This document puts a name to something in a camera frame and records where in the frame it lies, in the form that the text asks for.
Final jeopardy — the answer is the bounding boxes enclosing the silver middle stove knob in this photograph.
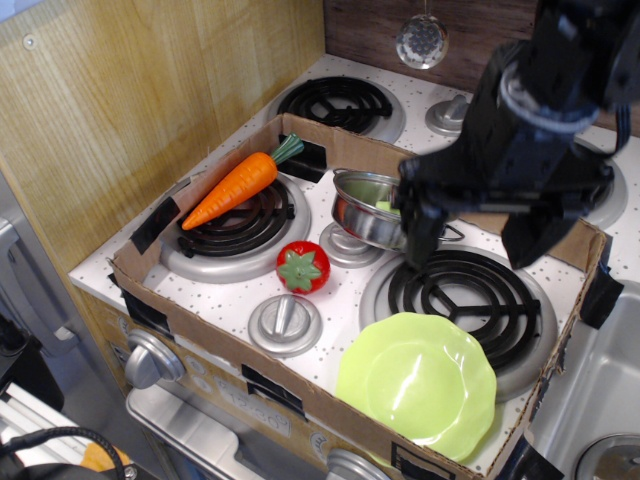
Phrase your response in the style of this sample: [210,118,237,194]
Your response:
[319,222,383,269]

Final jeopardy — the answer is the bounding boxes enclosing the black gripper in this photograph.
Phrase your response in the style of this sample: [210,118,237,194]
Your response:
[392,42,614,270]

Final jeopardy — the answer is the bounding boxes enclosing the orange object bottom left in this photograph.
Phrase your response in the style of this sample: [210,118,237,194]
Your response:
[80,442,115,472]

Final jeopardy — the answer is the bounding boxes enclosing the silver oven dial right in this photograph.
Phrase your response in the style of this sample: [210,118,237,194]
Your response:
[326,448,389,480]

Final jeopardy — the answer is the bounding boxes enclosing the brown cardboard fence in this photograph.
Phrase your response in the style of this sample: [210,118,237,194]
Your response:
[108,112,625,480]

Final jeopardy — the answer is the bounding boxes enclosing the green toy broccoli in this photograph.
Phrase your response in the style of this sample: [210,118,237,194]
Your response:
[375,200,400,216]

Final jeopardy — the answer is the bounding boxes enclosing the black cable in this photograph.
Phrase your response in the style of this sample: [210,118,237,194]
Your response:
[0,426,129,480]

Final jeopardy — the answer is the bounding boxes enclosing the silver stove knob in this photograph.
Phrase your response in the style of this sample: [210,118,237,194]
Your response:
[425,95,470,138]
[247,294,323,358]
[319,222,383,269]

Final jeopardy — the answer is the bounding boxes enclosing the light green plastic plate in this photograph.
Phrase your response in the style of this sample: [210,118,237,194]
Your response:
[336,313,497,461]

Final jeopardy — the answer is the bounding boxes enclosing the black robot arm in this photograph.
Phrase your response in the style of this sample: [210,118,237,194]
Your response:
[393,1,639,269]

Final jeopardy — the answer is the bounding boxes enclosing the red toy tomato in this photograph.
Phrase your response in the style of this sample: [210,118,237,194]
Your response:
[276,241,331,295]

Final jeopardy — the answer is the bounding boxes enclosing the silver oven dial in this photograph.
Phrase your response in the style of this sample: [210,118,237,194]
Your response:
[326,448,389,480]
[125,329,186,389]

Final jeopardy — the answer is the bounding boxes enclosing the small steel pan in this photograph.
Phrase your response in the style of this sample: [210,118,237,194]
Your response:
[330,168,465,252]

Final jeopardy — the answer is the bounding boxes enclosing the front right black burner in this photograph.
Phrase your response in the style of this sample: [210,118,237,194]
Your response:
[359,247,558,403]

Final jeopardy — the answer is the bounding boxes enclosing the hanging silver strainer ladle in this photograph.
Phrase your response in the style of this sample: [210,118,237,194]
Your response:
[396,1,449,71]

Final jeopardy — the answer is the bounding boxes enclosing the steel sink basin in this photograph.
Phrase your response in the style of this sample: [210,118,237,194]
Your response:
[531,281,639,479]

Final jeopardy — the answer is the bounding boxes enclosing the silver oven door handle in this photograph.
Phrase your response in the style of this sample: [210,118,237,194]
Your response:
[126,386,259,480]

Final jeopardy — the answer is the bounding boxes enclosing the orange toy carrot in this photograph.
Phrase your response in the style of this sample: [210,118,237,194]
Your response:
[181,133,304,231]

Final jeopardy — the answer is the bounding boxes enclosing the silver back stove knob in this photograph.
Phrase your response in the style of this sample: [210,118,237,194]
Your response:
[425,95,470,138]

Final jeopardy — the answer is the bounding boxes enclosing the silver front stove knob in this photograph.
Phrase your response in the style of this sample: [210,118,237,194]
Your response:
[247,294,323,358]

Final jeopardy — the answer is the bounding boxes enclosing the silver oven dial left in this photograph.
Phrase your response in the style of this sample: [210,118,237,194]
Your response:
[125,329,186,389]

